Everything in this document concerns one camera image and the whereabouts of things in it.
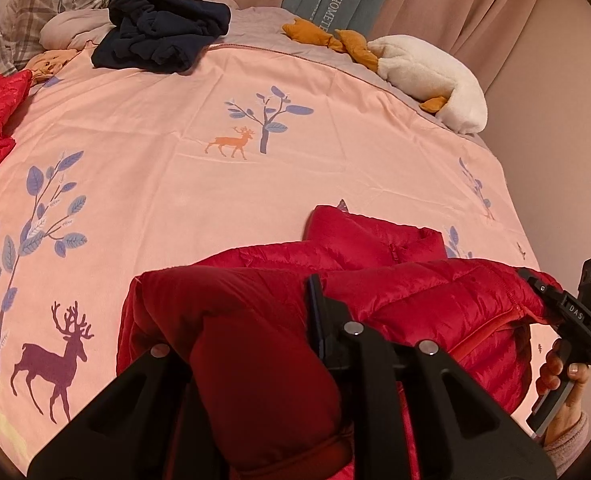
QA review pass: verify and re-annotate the dark red down jacket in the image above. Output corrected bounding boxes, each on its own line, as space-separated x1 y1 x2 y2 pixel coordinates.
116 206 557 479

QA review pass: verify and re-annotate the person right hand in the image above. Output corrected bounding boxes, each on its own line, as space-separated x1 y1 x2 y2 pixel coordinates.
535 337 591 446

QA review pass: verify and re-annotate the pink printed duvet cover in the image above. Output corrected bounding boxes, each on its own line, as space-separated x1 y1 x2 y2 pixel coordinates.
0 46 537 469

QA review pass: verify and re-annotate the white plush goose toy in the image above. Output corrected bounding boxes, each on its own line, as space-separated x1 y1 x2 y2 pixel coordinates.
282 18 487 134

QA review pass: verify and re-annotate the orange small plush toy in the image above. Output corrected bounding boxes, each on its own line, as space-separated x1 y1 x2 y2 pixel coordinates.
25 49 79 86

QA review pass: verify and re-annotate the navy blue garment pile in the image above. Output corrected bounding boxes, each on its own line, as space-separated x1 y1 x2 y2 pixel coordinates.
91 0 231 74

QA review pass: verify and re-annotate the grey blanket roll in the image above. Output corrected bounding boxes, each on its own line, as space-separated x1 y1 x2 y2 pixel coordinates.
39 9 114 50

